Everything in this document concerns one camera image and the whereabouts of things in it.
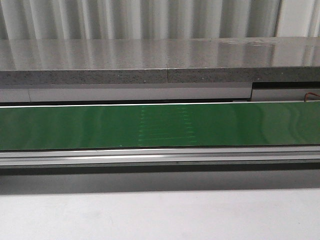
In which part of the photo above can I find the grey stone countertop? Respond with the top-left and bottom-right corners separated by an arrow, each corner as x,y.
0,37 -> 320,86

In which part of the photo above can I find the green conveyor belt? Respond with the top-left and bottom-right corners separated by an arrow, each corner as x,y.
0,101 -> 320,151

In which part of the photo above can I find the white pleated curtain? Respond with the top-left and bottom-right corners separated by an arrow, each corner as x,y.
0,0 -> 320,40

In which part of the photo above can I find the aluminium conveyor frame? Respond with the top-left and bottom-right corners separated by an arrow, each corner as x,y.
0,101 -> 320,175

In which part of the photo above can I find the red black wire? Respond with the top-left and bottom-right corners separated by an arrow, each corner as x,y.
304,91 -> 320,103

